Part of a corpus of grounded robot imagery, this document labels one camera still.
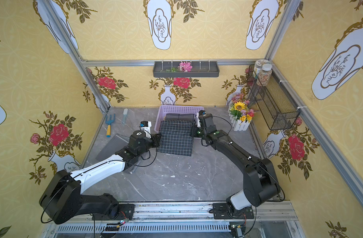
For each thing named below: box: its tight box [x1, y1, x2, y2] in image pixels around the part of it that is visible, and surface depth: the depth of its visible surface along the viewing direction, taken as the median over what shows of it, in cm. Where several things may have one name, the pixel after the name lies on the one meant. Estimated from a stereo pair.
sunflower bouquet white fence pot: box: [228, 93, 256, 132], surface depth 99 cm
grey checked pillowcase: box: [165, 113, 195, 121], surface depth 112 cm
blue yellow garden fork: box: [105, 113, 116, 138], surface depth 109 cm
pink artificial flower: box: [177, 60, 193, 72], surface depth 90 cm
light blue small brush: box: [121, 108, 129, 125], surface depth 119 cm
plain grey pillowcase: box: [95, 133, 130, 162], surface depth 102 cm
